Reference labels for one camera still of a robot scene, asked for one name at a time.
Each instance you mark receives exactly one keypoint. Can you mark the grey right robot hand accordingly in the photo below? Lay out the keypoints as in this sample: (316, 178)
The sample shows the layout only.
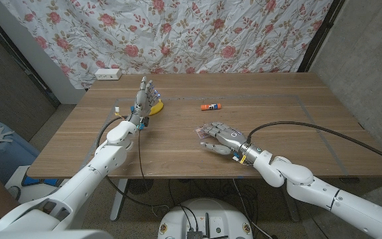
(232, 137)

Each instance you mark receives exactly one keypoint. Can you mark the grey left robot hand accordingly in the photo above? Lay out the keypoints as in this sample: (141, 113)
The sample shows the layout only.
(143, 101)

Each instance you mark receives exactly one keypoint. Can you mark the clear eyeshadow palette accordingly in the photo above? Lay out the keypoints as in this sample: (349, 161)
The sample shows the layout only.
(200, 133)

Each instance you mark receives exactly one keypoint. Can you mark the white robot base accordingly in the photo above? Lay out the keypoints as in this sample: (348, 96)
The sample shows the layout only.
(207, 215)

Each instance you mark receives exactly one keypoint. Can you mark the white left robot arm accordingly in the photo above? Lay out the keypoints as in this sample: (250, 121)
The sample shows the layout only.
(104, 159)

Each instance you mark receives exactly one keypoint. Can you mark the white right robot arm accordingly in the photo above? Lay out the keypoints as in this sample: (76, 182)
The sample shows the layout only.
(310, 189)

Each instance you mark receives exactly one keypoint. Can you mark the yellow toy banana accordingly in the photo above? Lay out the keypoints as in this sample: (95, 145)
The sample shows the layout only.
(158, 108)

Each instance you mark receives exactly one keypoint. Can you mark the orange glue stick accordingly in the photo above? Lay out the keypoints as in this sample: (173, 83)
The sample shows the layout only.
(211, 107)

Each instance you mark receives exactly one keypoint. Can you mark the white power strip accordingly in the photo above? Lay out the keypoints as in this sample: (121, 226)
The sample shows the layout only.
(108, 74)

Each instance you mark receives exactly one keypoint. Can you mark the floral backdrop cloth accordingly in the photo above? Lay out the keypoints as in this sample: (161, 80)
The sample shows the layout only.
(177, 33)

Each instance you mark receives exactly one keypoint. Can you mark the dark round floor fan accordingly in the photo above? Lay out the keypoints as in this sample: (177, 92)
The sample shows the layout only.
(140, 186)

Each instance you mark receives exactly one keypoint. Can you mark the black base antenna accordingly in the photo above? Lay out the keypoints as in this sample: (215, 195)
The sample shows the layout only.
(207, 224)

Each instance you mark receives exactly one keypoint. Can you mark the grey table leg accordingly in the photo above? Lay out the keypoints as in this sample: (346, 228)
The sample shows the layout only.
(293, 212)

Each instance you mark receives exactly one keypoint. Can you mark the white table leg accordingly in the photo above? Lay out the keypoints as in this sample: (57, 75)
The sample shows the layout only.
(118, 199)

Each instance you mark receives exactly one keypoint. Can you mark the blue flat item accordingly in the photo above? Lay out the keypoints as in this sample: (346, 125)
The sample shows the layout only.
(40, 181)

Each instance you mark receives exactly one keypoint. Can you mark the black backdrop pole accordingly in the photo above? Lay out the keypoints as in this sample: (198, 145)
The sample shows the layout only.
(320, 33)

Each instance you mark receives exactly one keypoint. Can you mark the white floor platform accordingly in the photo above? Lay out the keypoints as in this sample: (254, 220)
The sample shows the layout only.
(18, 174)

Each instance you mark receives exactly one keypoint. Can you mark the blue storage bin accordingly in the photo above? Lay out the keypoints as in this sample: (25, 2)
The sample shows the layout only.
(5, 157)

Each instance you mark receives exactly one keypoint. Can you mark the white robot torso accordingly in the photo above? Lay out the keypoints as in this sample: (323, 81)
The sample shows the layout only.
(45, 235)

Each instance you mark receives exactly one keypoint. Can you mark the black wall trim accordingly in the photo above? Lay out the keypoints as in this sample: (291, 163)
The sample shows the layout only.
(18, 56)

